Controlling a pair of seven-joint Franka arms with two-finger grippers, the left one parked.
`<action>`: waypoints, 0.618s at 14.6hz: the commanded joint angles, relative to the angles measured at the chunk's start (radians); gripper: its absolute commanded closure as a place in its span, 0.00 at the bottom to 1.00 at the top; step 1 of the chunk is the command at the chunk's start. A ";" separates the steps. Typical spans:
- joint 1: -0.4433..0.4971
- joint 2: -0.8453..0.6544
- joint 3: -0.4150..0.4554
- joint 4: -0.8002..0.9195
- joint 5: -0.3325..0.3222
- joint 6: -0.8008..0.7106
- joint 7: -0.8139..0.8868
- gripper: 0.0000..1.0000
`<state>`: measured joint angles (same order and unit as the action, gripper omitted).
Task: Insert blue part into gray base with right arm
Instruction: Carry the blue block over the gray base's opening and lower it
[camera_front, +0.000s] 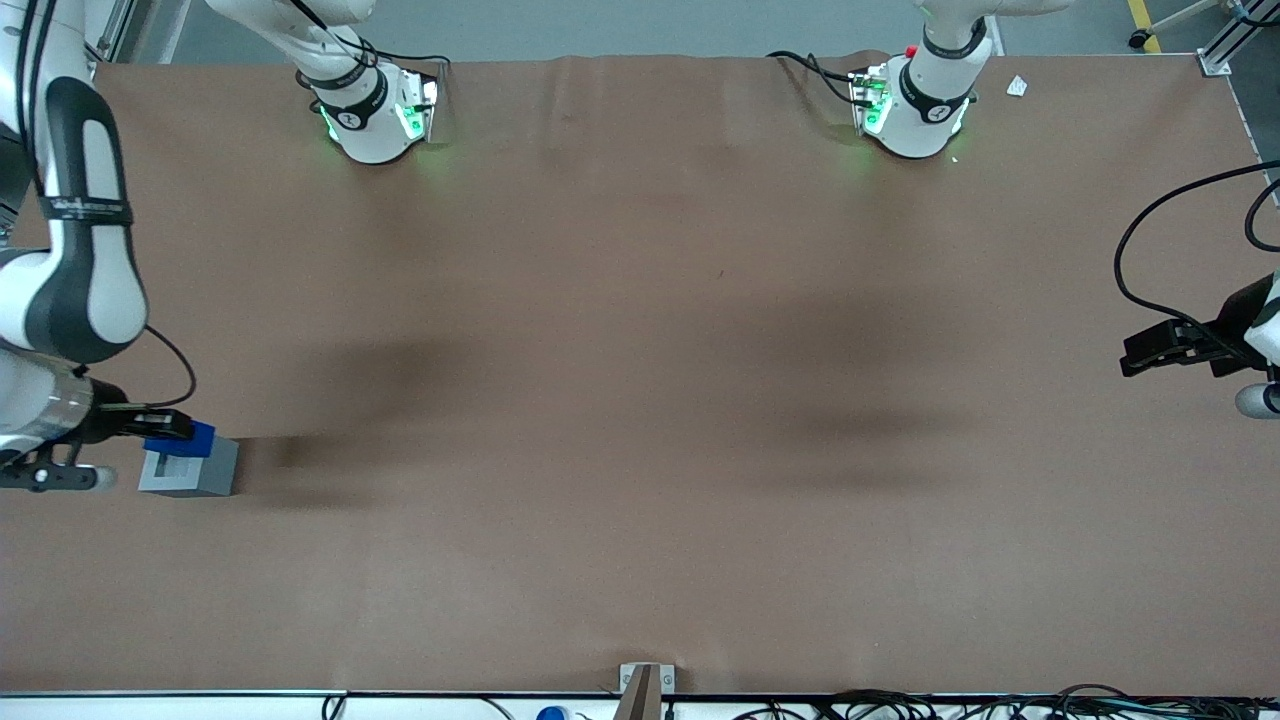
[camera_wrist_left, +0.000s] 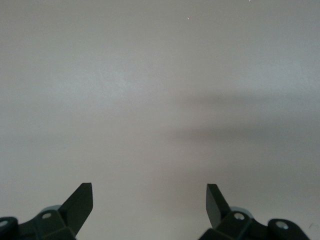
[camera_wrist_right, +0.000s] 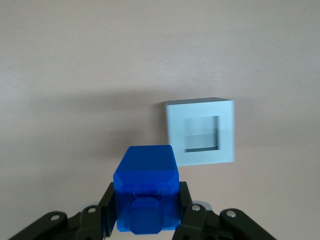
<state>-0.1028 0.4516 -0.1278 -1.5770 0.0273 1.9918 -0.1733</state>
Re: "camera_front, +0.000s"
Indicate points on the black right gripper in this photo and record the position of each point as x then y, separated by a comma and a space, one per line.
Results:
108, 421

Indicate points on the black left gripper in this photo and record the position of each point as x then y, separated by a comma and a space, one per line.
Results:
1232, 338

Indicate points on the blue plastic part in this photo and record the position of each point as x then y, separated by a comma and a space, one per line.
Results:
200, 440

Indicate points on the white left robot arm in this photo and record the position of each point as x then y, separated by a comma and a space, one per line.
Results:
925, 115

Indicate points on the gray square base block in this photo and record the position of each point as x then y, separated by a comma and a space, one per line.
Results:
200, 478

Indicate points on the white paper scrap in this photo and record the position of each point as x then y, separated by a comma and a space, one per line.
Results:
1017, 87

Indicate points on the wheeled stand leg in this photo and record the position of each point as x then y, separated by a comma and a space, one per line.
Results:
1175, 18

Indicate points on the brown table cover sheet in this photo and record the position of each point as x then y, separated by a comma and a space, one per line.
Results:
640, 420

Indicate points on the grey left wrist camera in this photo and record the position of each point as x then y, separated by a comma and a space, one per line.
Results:
1255, 401

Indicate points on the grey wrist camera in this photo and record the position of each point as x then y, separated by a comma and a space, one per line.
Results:
1255, 401
50, 478

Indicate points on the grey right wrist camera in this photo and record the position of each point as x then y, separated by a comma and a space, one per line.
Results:
50, 478

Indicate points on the aluminium frame post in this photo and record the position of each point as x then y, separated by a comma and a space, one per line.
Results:
108, 35
1235, 35

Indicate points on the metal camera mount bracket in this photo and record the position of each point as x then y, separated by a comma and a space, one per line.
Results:
645, 690

